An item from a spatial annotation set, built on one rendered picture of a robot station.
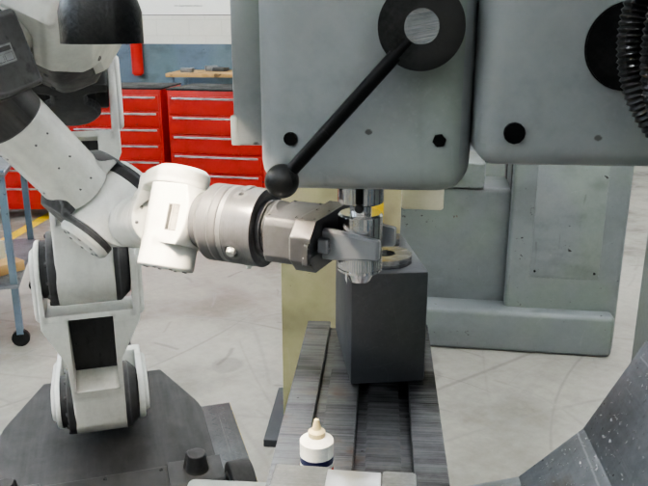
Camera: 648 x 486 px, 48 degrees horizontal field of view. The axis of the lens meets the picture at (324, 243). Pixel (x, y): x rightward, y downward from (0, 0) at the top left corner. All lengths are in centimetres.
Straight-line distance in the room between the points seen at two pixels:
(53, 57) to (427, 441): 73
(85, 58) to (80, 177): 16
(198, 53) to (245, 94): 930
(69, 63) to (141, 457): 90
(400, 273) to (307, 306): 155
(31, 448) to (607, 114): 144
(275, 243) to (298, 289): 188
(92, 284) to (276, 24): 86
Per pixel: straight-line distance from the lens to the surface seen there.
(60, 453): 174
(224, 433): 206
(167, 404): 187
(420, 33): 61
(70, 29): 68
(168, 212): 84
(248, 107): 74
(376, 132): 65
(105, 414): 164
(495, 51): 63
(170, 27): 1013
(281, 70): 65
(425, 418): 111
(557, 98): 64
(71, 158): 106
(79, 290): 142
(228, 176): 544
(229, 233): 79
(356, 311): 114
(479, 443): 282
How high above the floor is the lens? 146
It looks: 17 degrees down
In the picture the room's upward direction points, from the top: straight up
